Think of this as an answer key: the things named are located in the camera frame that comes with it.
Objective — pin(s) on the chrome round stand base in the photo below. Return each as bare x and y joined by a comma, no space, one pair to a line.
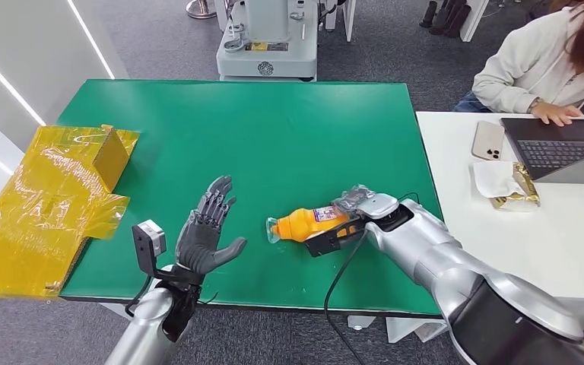
201,9

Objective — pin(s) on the white furniture panel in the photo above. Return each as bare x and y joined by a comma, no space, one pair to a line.
347,17
475,17

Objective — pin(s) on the orange plastic bottle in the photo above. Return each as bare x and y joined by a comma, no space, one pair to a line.
302,224

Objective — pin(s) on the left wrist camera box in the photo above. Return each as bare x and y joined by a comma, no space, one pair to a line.
153,237

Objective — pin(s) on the pale grey machine base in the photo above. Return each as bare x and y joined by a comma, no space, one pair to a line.
267,55

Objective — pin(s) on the white table foot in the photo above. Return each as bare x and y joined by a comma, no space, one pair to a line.
361,322
115,310
415,330

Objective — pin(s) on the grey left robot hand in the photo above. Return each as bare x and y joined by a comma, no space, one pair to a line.
201,242

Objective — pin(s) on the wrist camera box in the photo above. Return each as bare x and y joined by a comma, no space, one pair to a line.
327,242
153,237

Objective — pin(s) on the beige smartphone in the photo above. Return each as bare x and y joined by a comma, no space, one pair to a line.
487,141

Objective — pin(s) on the person's right hand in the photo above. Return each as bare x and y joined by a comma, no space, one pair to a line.
554,112

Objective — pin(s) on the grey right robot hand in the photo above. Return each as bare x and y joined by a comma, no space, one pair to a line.
372,204

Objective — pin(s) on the person's right forearm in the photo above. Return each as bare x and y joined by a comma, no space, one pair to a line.
498,90

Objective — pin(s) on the white paper napkin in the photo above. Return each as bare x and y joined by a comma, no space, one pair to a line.
493,179

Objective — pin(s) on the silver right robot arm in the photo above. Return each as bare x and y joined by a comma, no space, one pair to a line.
423,247

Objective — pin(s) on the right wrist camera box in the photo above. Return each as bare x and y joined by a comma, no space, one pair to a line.
327,242

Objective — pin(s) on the yellow taped cardboard box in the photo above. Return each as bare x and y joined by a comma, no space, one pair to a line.
45,211

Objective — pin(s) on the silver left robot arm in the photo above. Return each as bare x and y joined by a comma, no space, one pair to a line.
146,327

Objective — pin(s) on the dark grey laptop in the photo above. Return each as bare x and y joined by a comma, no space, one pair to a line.
559,146

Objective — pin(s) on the gold foil packet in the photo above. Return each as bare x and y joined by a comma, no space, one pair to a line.
518,201

